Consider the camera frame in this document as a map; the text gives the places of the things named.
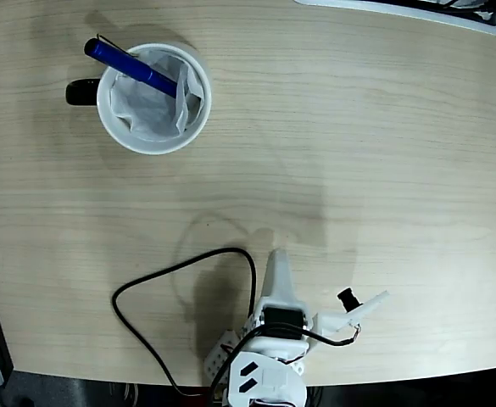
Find white mug black handle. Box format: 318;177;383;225
64;42;213;156

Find black camera cable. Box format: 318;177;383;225
111;247;363;398

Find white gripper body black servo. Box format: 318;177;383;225
246;301;320;355

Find white flat panel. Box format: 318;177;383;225
293;0;496;37

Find black wrist camera white mount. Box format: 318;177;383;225
315;287;391;344

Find black device with white marks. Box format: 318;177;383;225
412;0;496;20

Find blue metal pen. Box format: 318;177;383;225
83;33;179;99

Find crumpled white tissue paper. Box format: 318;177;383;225
109;48;204;143

